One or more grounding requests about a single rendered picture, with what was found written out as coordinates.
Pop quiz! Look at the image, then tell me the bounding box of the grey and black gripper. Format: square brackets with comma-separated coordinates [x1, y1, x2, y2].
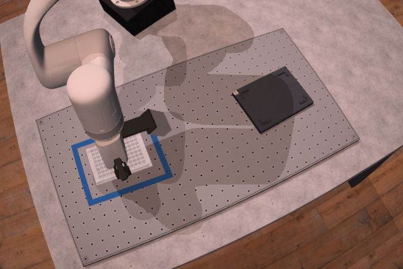
[88, 126, 131, 181]

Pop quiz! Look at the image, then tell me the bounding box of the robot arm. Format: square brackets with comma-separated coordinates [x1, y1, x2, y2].
[23, 0, 172, 140]

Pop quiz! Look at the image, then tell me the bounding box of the blue tape rectangle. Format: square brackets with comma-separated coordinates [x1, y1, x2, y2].
[71, 135, 173, 206]

